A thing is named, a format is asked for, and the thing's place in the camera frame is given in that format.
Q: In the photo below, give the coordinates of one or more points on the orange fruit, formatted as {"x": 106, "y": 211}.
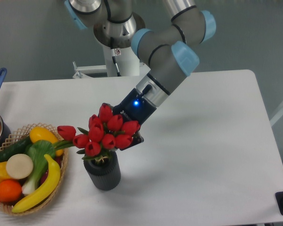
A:
{"x": 10, "y": 190}

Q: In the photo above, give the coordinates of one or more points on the yellow banana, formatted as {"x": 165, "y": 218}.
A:
{"x": 42, "y": 192}

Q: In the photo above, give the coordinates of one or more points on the yellow squash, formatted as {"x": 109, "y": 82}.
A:
{"x": 43, "y": 136}

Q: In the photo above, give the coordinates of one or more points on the woven wicker basket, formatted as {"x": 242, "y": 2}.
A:
{"x": 18, "y": 135}

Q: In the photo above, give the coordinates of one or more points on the dark grey ribbed vase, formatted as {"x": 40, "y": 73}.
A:
{"x": 107, "y": 176}

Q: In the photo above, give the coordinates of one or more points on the green bok choy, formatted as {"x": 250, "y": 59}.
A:
{"x": 39, "y": 168}

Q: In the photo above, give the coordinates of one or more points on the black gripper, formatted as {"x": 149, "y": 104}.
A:
{"x": 132, "y": 108}

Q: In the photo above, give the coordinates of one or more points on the red tulip bouquet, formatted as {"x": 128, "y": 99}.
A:
{"x": 105, "y": 135}

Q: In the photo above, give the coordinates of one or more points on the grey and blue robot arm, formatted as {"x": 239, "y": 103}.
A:
{"x": 168, "y": 53}

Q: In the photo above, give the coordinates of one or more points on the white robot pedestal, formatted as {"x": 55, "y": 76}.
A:
{"x": 118, "y": 62}

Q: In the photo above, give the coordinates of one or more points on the beige round radish slice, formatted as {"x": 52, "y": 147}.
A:
{"x": 19, "y": 166}

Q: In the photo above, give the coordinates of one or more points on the green cucumber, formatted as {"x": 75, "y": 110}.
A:
{"x": 18, "y": 147}

